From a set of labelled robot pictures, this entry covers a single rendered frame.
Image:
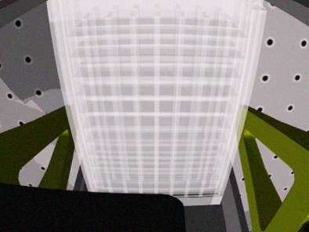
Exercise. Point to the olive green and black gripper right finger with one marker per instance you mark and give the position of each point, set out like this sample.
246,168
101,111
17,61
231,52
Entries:
267,212

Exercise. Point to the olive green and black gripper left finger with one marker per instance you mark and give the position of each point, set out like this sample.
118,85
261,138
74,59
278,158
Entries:
19,145

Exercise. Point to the grey perforated base plate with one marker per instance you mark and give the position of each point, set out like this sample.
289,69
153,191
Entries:
30,87

